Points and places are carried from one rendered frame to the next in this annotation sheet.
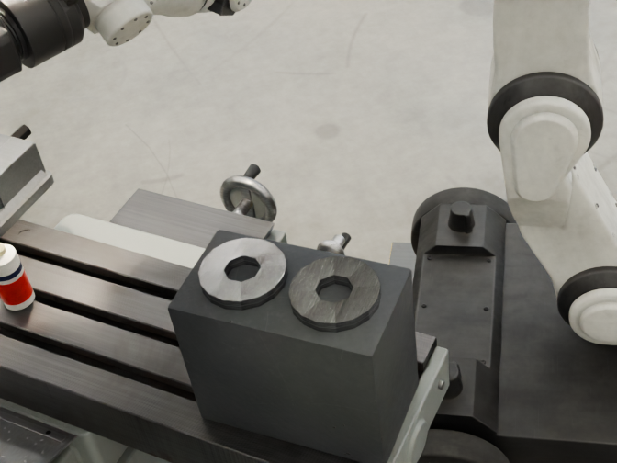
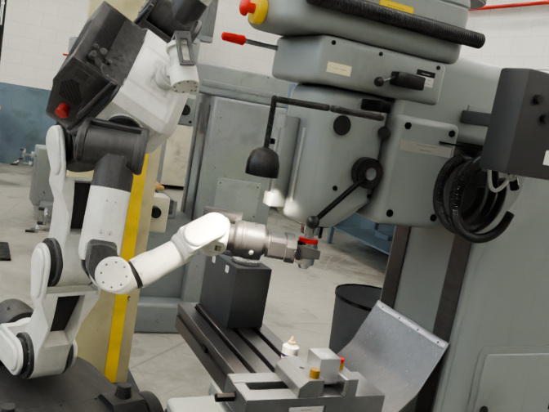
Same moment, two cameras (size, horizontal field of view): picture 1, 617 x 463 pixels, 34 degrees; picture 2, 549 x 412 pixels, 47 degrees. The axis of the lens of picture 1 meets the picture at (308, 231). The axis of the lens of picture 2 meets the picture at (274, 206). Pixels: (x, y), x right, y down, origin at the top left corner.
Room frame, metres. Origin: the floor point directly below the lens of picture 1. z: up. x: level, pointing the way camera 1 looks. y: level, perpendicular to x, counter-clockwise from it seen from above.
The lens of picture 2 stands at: (2.28, 1.08, 1.57)
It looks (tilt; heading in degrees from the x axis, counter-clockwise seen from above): 9 degrees down; 211
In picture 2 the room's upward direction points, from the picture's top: 10 degrees clockwise
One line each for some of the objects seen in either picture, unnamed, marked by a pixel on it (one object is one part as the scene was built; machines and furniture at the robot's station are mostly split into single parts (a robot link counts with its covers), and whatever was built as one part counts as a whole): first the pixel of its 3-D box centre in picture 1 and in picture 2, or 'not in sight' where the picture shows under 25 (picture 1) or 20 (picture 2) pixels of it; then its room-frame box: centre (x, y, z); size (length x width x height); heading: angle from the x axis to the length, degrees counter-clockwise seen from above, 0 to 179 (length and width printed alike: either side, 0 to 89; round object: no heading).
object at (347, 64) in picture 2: not in sight; (356, 70); (0.91, 0.41, 1.68); 0.34 x 0.24 x 0.10; 148
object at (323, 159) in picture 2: not in sight; (326, 156); (0.95, 0.39, 1.47); 0.21 x 0.19 x 0.32; 58
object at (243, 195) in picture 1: (239, 213); not in sight; (1.37, 0.12, 0.60); 0.16 x 0.12 x 0.12; 148
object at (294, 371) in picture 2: not in sight; (298, 375); (1.09, 0.50, 0.99); 0.12 x 0.06 x 0.04; 57
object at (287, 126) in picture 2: not in sight; (281, 160); (1.04, 0.33, 1.45); 0.04 x 0.04 x 0.21; 58
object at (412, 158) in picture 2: not in sight; (390, 166); (0.79, 0.49, 1.47); 0.24 x 0.19 x 0.26; 58
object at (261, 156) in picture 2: not in sight; (263, 161); (1.14, 0.34, 1.44); 0.07 x 0.07 x 0.06
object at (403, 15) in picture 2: not in sight; (399, 19); (1.00, 0.53, 1.79); 0.45 x 0.04 x 0.04; 148
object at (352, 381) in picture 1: (299, 343); (234, 284); (0.70, 0.03, 1.00); 0.22 x 0.12 x 0.20; 62
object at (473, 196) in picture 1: (465, 234); not in sight; (1.33, -0.29, 0.50); 0.20 x 0.05 x 0.20; 74
